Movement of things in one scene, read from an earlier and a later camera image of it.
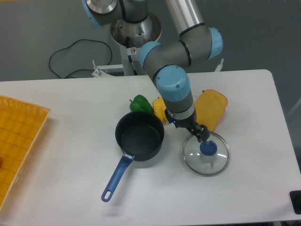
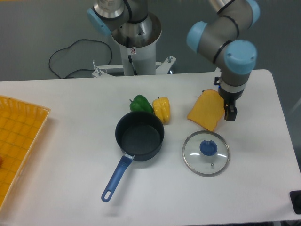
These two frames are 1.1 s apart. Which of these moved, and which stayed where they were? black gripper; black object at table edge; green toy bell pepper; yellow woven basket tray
Moved: black gripper
Stayed: yellow woven basket tray; black object at table edge; green toy bell pepper
